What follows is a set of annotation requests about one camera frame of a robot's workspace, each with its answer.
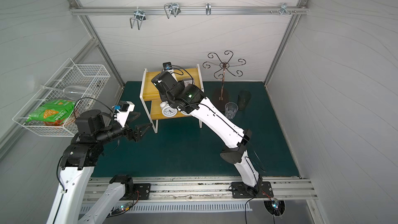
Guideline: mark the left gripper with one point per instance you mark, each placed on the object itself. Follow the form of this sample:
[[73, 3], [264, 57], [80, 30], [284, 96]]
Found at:
[[133, 133]]

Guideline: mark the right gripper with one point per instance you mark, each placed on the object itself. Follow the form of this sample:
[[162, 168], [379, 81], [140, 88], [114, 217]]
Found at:
[[158, 79]]

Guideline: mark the white twin-bell alarm clock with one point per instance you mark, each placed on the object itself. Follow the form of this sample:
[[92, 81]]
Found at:
[[167, 110]]

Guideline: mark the clear square alarm clock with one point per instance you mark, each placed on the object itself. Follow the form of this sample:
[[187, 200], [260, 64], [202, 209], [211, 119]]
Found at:
[[188, 82]]

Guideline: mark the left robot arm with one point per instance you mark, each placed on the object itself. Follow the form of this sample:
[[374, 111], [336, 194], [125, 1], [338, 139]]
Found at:
[[77, 164]]

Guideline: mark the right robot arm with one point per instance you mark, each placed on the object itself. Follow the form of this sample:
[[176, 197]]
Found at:
[[234, 138]]

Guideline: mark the wooden two-tier shelf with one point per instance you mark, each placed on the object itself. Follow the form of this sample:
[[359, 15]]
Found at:
[[149, 93]]

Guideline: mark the clear drinking glass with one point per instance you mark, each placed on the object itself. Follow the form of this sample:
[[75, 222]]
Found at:
[[231, 109]]

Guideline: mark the dark tinted glass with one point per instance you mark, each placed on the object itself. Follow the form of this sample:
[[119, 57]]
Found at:
[[244, 98]]

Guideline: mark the green snack bag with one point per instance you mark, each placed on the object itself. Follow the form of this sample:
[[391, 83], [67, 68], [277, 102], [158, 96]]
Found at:
[[54, 112]]

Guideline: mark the double metal hook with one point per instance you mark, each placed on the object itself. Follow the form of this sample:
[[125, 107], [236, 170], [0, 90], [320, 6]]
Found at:
[[172, 9], [137, 20]]

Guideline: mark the single metal hook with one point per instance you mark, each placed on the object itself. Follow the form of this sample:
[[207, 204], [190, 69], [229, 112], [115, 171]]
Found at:
[[208, 9]]

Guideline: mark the right metal hook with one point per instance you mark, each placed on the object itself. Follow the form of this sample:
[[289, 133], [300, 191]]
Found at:
[[284, 11]]

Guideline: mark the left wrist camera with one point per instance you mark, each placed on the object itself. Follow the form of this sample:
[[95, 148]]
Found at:
[[122, 111]]

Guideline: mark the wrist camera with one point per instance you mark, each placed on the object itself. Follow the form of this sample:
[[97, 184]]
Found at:
[[167, 67], [122, 111]]

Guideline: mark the copper wire cup stand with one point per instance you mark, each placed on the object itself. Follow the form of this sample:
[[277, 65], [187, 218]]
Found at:
[[221, 98]]

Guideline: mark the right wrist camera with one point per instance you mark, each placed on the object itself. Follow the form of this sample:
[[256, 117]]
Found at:
[[167, 67]]

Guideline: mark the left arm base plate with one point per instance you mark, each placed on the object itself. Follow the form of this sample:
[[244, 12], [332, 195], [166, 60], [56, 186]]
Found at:
[[140, 191]]

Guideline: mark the white wire basket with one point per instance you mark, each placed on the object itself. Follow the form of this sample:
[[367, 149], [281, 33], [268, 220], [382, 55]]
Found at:
[[92, 76]]

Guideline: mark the white vented cable duct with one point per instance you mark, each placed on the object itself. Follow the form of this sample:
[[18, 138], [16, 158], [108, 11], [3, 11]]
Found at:
[[191, 207]]

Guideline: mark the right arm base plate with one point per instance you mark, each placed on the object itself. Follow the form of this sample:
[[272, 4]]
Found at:
[[240, 190]]

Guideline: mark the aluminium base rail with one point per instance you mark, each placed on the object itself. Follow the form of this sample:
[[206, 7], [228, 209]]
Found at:
[[219, 188]]

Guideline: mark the aluminium top rail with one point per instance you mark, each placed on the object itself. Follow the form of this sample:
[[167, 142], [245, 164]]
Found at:
[[185, 10]]

